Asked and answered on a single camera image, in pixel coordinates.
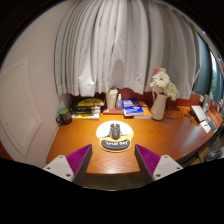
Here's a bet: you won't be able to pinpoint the white framed wall panel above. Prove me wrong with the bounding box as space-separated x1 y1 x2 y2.
0 58 43 158

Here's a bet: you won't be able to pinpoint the grey black computer mouse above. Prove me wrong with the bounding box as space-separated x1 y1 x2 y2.
108 122 122 140

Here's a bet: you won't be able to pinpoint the white curtain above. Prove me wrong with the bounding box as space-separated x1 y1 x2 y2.
54 0 202 101

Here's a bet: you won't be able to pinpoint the orange book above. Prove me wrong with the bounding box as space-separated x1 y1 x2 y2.
133 100 153 120

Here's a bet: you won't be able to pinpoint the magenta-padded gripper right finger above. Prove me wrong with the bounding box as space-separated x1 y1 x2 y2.
134 143 184 185

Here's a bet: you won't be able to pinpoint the blue book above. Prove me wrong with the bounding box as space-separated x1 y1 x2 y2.
121 98 145 117

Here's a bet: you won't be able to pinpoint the yellow and black book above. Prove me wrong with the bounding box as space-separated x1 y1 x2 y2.
74 97 105 108

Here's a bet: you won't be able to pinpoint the white flower bouquet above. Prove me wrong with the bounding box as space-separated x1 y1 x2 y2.
149 66 180 102

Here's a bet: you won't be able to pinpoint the clear spray bottle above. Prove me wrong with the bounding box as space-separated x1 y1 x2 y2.
115 93 123 112

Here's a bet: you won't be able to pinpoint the white yellow black mouse pad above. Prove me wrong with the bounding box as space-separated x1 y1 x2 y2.
95 120 135 154

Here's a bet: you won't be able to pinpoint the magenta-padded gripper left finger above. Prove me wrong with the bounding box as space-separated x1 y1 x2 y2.
43 143 94 187

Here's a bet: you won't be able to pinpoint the window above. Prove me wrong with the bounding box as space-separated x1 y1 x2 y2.
193 33 224 104

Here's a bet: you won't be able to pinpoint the white and yellow book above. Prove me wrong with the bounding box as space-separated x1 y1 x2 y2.
71 112 101 120

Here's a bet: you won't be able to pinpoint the beige tumbler with lid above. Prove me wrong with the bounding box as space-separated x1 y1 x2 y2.
105 87 119 110

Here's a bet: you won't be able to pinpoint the black round stool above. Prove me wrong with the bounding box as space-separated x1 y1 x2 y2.
203 149 224 163

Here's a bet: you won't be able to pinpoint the dark mug with green inside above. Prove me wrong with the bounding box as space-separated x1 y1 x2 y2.
55 107 73 126

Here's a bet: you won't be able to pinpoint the white flat device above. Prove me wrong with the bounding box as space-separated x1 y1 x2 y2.
190 105 208 123

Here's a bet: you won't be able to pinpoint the cream ceramic vase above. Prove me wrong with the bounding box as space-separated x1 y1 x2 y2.
150 91 169 121

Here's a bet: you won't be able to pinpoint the dark red book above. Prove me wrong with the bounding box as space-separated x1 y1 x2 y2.
102 107 125 116

